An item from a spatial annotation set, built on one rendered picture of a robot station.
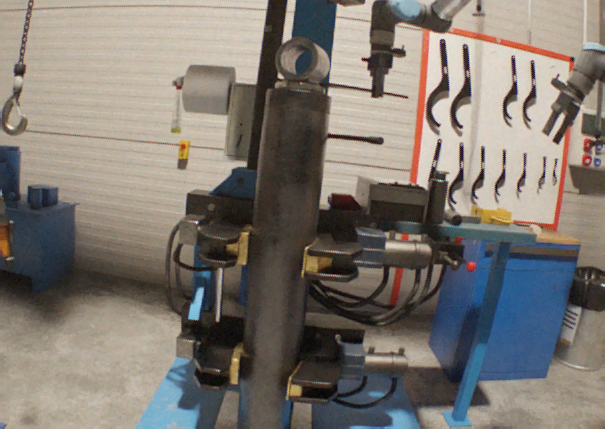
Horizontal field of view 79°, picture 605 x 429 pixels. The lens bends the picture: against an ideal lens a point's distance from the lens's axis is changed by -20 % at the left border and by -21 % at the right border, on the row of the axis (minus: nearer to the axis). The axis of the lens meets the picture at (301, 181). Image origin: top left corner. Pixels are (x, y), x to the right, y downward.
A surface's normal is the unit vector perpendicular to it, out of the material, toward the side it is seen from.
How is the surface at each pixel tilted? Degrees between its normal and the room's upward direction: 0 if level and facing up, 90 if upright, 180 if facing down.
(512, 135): 90
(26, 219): 90
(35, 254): 90
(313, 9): 90
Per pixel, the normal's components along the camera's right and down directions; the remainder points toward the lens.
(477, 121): -0.01, 0.09
